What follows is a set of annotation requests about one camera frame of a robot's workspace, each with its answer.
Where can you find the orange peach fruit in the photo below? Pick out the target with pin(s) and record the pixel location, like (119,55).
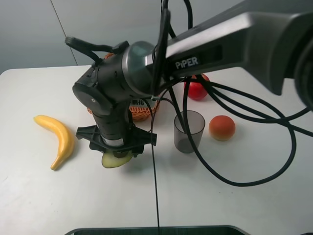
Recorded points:
(222,128)

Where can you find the yellow banana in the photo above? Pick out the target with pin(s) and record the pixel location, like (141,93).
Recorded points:
(66,141)

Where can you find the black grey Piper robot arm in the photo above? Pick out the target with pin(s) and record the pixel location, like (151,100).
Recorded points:
(270,39)

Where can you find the halved avocado with pit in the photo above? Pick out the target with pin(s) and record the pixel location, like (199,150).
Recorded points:
(109,160)

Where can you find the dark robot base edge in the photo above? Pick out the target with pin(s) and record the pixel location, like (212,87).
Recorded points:
(180,230)

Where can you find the grey translucent plastic cup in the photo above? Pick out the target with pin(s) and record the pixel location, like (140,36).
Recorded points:
(196,126)

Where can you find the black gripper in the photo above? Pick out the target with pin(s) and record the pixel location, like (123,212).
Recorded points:
(134,141)

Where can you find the red apple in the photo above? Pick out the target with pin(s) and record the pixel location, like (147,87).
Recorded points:
(196,91)

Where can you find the brown wicker basket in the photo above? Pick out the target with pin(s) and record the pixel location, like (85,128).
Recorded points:
(140,110)

